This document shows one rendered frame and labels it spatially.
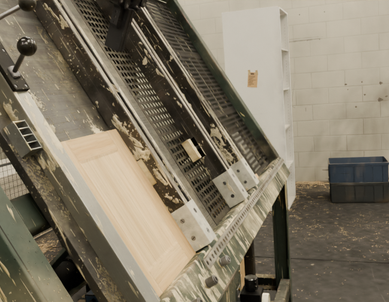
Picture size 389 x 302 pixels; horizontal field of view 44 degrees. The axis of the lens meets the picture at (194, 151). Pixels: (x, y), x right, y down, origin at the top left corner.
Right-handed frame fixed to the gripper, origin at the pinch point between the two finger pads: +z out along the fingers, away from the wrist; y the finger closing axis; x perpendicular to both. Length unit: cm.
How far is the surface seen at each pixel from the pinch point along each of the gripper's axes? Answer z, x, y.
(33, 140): 29.7, -16.9, -5.2
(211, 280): 55, 22, -34
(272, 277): 139, 14, -193
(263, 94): 85, -96, -398
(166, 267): 53, 12, -26
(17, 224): 33.4, 0.3, 13.3
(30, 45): 10.8, -21.0, -3.1
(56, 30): 16, -48, -39
